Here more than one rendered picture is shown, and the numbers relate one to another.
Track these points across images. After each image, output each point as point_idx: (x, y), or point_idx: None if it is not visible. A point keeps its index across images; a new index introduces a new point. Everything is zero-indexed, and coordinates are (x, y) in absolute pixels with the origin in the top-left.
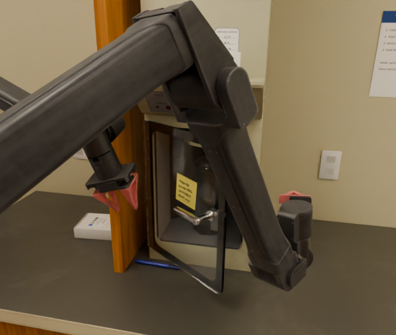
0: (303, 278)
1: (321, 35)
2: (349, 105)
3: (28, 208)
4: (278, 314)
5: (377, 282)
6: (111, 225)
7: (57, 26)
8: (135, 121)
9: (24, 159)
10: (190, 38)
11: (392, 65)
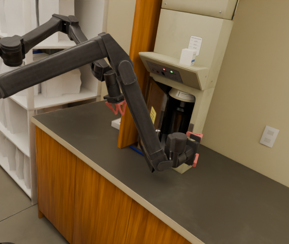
0: (208, 189)
1: (284, 49)
2: None
3: (101, 105)
4: (177, 196)
5: (251, 211)
6: (120, 123)
7: None
8: (148, 75)
9: (39, 73)
10: (105, 46)
11: None
